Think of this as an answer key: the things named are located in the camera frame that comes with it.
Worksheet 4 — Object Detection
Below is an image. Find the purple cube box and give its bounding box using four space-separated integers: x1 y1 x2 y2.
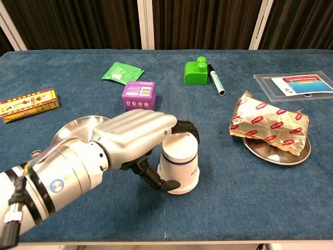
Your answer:
121 81 157 111

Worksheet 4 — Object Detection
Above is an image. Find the white paper cup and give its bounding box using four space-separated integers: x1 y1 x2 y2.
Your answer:
157 132 200 195

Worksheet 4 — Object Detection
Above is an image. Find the green toy building block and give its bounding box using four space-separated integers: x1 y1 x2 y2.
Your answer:
184 56 209 85

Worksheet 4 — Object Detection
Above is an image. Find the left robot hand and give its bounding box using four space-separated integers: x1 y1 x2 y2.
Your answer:
92 108 200 192

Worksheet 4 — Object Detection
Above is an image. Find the white marker black cap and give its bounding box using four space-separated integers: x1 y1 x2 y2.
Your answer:
207 64 227 96

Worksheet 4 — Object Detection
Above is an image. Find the tan snack bar box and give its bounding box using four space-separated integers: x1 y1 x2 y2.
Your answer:
0 87 60 123

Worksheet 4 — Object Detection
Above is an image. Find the green foil sachet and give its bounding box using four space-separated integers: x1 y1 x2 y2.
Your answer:
101 61 145 85

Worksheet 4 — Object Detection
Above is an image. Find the white partition post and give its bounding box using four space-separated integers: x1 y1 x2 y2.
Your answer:
137 0 156 50
249 0 273 50
0 5 28 52

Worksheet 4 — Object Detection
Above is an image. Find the black pleated curtain panel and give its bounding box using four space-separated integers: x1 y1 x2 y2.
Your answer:
0 0 143 51
152 0 263 50
259 0 333 51
0 26 14 56

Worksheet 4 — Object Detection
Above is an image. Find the snack wrapper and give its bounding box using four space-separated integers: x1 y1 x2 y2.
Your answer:
228 91 310 156

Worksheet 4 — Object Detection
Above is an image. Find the silver metal dish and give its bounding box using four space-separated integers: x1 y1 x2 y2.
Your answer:
241 135 312 166
50 116 111 147

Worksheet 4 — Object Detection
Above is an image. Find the blue felt table cloth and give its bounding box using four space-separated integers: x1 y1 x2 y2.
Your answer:
0 48 333 242

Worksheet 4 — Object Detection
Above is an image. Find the clear sleeve with picture card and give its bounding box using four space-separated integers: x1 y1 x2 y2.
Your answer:
253 70 333 103

